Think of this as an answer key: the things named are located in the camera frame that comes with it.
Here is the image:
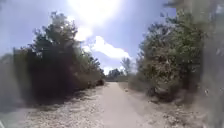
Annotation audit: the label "row of green bushes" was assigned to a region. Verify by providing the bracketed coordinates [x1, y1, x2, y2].
[128, 0, 224, 128]
[0, 11, 106, 111]

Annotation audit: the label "dry gravelly verge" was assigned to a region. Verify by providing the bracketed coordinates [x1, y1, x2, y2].
[117, 81, 214, 128]
[0, 83, 108, 128]

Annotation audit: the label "pale dirt path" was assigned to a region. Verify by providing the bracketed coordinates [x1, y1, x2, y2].
[87, 81, 158, 128]

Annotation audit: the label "distant trees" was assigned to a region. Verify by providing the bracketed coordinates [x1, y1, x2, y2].
[105, 57, 134, 83]

